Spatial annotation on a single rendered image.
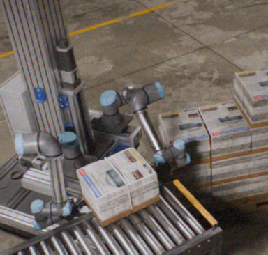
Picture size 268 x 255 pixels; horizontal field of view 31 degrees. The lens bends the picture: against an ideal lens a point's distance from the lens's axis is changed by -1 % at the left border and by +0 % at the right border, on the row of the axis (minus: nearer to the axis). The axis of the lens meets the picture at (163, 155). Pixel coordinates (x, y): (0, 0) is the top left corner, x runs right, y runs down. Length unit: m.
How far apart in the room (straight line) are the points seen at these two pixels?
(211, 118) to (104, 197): 1.15
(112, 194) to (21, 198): 1.44
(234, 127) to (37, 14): 1.47
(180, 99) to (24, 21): 2.57
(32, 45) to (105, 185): 0.94
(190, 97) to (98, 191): 2.69
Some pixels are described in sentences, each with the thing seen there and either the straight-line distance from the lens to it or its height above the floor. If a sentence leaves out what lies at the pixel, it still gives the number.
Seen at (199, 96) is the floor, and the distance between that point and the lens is 5.21.
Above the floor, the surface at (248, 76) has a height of 1.07.
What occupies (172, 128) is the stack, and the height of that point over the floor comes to 0.83.
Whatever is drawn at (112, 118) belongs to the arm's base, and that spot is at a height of 0.89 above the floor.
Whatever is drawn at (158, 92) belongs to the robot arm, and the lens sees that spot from 3.07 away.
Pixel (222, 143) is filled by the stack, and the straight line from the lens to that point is 3.38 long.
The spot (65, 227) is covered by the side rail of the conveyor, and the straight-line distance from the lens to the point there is 2.88.
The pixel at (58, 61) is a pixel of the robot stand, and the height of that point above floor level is 1.43.
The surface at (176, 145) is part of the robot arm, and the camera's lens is 3.05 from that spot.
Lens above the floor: 2.87
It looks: 40 degrees down
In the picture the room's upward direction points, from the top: 5 degrees counter-clockwise
